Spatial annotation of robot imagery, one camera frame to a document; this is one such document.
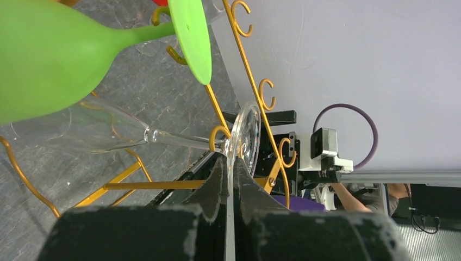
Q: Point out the clear wine glass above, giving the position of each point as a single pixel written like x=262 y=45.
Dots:
x=94 y=125

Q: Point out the red plastic wine glass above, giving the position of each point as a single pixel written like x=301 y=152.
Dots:
x=162 y=3

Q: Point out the person forearm in background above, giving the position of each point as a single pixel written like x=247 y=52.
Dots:
x=351 y=200

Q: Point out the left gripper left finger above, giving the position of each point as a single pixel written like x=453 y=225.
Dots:
x=191 y=230

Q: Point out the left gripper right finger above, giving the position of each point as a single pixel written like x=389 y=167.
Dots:
x=266 y=230

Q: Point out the gold wire glass rack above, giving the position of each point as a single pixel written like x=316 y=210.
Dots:
x=252 y=90

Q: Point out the green plastic wine glass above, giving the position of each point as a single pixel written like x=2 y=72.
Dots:
x=52 y=55

